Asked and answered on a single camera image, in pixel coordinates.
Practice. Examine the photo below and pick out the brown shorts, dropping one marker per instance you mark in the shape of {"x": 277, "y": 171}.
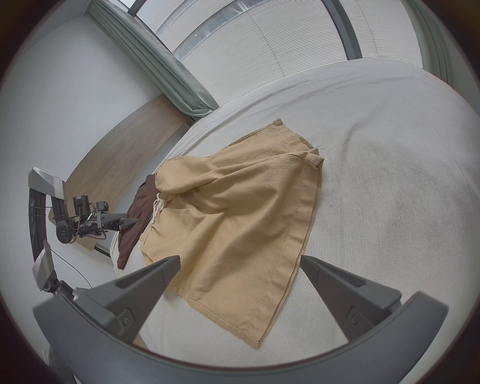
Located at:
{"x": 137, "y": 217}

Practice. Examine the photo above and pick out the grey-green curtain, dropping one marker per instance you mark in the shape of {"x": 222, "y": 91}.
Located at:
{"x": 161, "y": 60}
{"x": 437, "y": 41}

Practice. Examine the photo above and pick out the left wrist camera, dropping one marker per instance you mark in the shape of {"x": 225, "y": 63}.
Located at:
{"x": 102, "y": 207}

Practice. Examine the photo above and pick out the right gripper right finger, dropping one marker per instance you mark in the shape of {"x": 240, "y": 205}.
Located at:
{"x": 360, "y": 307}

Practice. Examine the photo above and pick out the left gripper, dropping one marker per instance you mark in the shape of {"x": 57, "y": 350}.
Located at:
{"x": 108, "y": 221}

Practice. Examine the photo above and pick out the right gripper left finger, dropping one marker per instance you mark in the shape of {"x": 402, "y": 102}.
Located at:
{"x": 120, "y": 303}

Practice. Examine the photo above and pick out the tan shorts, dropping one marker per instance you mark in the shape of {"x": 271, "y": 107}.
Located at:
{"x": 232, "y": 210}

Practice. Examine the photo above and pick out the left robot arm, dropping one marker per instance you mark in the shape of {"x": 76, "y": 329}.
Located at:
{"x": 47, "y": 183}

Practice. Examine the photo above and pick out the bed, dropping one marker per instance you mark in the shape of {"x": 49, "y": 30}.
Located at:
{"x": 375, "y": 168}

